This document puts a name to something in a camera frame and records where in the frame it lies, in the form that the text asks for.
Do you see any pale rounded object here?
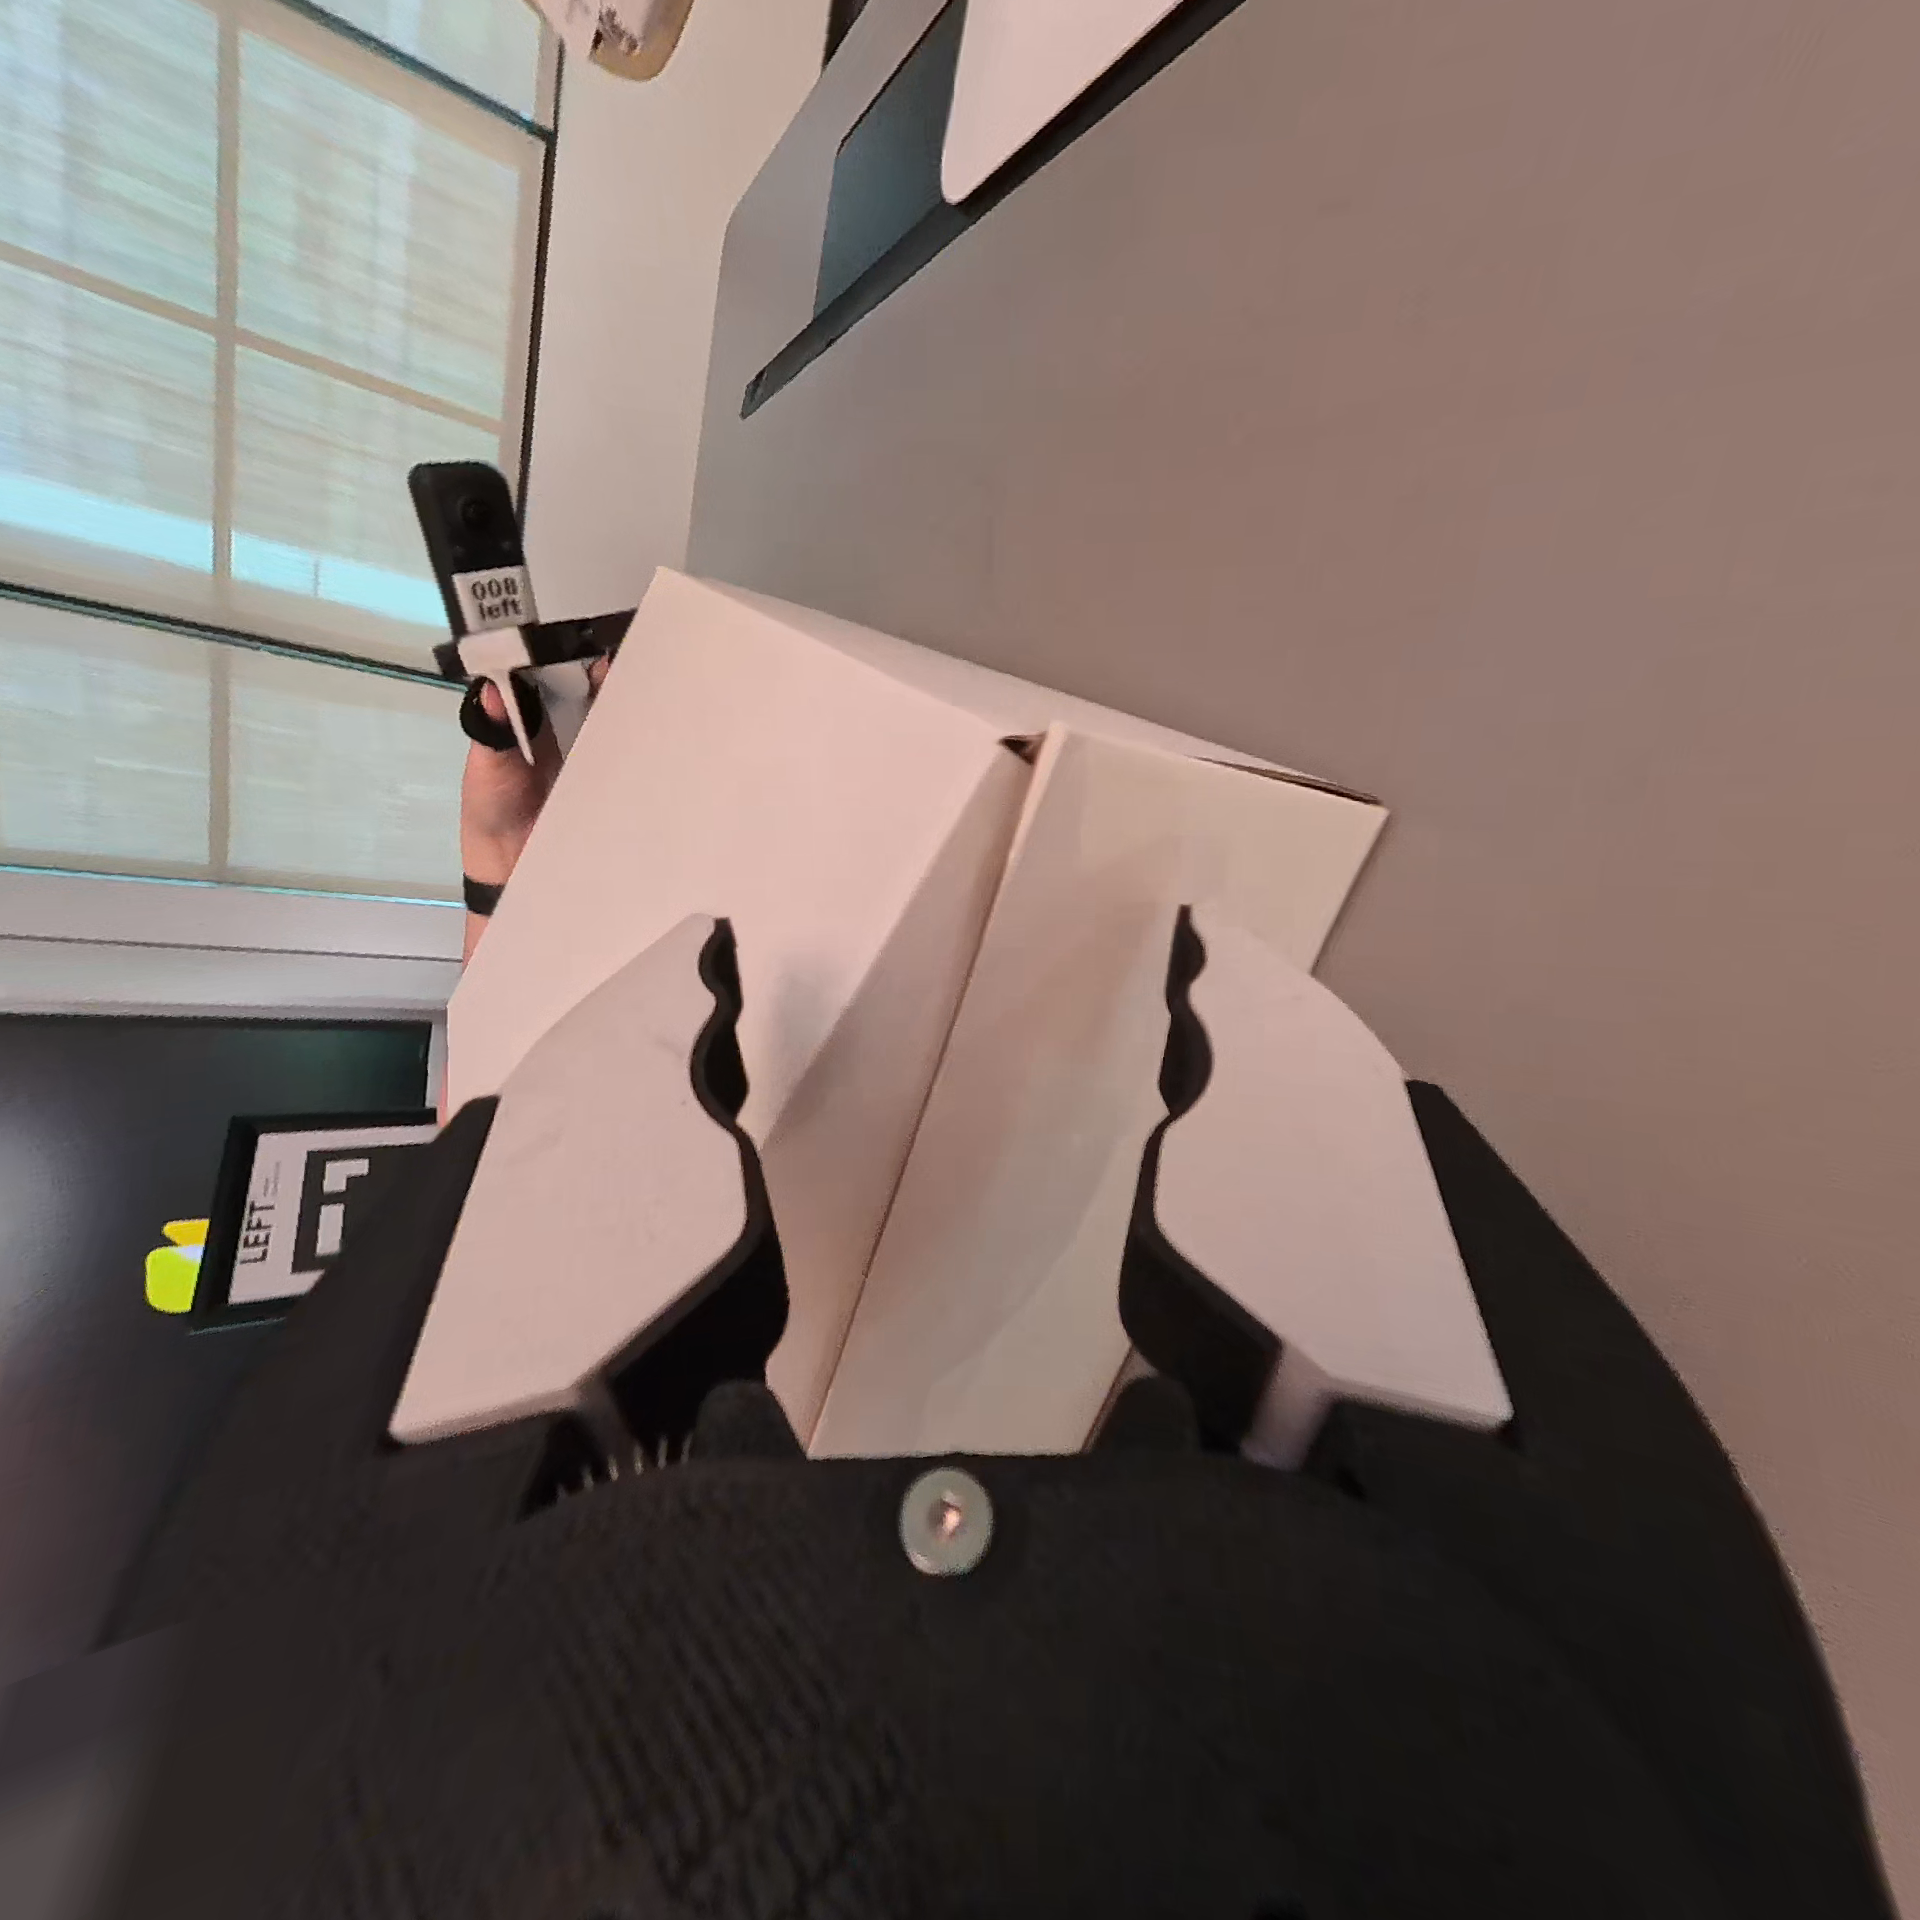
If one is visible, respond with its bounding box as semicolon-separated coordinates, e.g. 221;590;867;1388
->
562;0;696;85

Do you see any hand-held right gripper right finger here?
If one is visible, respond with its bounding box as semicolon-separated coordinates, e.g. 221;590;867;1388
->
1121;905;1519;1473

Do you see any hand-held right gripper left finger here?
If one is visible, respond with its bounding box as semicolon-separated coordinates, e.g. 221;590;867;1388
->
390;915;792;1446

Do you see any white cardboard box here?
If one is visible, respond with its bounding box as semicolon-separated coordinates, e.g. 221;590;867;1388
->
446;564;1387;1458

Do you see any dark desk panel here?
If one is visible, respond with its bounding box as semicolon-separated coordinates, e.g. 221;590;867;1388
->
741;0;1251;420

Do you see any white monitor stand base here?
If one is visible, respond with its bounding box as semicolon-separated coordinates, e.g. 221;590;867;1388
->
940;0;1202;207

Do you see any person's left hand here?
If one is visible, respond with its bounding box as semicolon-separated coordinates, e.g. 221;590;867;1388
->
458;659;611;975

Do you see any window with blinds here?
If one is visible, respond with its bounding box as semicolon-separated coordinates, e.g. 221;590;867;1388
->
0;0;564;905

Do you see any black printed tag board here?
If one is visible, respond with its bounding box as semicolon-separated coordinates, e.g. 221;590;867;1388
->
185;1111;450;1336

